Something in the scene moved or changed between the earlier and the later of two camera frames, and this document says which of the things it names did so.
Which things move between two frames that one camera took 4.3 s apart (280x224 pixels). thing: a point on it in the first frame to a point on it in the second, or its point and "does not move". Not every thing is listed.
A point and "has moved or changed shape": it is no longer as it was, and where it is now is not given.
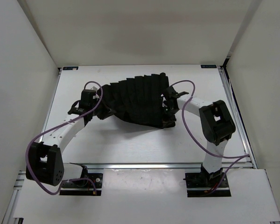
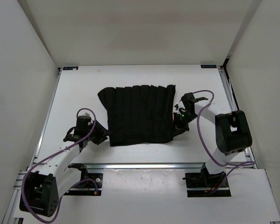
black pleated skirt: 137,100 has moved or changed shape
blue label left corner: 70,68 does not move
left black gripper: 107,111 to 102,133
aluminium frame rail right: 243,127 does not move
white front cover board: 150,194 does not move
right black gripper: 167,121 to 178,128
